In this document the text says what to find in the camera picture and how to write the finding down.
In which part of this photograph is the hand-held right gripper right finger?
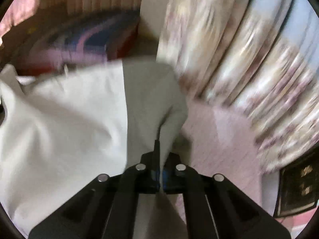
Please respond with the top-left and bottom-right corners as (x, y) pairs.
(162, 152), (291, 239)

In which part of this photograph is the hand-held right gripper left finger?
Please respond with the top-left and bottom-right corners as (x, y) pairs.
(28, 139), (160, 239)

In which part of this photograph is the white and olive jacket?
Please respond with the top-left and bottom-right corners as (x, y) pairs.
(0, 60), (189, 239)

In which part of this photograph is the pink floral bed sheet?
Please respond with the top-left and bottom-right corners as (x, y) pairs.
(172, 99), (277, 239)

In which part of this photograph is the blue floral curtain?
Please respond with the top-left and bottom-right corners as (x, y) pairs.
(157, 0), (319, 176)

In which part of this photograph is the black and white water dispenser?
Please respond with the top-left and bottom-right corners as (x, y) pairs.
(274, 151), (319, 218)

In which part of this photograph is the striped folded blanket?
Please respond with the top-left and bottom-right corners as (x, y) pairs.
(14, 9), (140, 76)

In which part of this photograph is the white wardrobe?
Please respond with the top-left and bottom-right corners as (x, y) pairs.
(139, 0), (173, 41)

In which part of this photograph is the pink curtain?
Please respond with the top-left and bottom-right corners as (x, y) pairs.
(0, 0), (44, 39)

